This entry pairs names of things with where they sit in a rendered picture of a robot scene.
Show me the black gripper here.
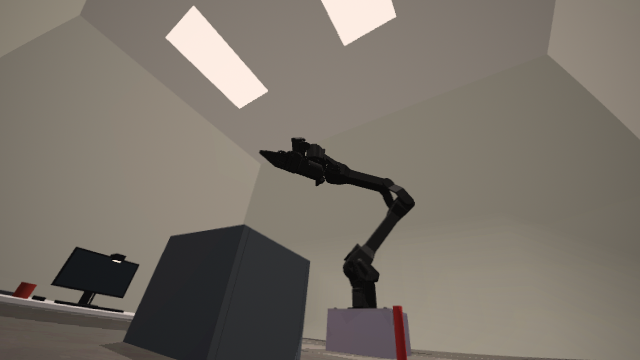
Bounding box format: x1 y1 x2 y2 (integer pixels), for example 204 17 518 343
259 150 311 176

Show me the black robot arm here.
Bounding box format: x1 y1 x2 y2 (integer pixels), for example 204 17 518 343
291 137 415 308

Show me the red peg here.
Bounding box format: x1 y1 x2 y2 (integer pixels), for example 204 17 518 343
393 306 407 360

